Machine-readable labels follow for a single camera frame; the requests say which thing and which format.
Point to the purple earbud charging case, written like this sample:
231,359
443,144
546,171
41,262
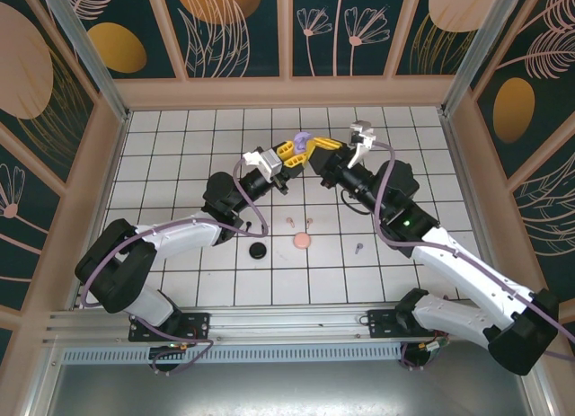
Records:
302,139

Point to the black earbud charging case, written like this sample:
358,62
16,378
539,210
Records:
258,250

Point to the pink earbud charging case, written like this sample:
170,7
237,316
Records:
300,241

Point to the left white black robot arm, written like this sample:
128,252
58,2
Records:
179,238

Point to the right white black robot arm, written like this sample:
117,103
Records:
462,272

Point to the grey metal sheet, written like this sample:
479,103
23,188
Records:
292,389

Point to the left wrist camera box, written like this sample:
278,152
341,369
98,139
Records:
269,162

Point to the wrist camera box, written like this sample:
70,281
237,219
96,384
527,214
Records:
361,130
269,162

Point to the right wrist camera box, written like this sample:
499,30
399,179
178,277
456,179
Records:
361,130

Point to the left black mount plate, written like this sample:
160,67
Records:
197,324

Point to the black mount plate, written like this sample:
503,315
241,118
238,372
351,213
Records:
197,324
382,324

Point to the right black mount plate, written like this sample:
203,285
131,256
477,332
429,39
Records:
382,324

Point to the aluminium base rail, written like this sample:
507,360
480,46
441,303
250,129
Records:
292,319

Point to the aluminium frame post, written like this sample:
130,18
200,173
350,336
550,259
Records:
90,52
478,52

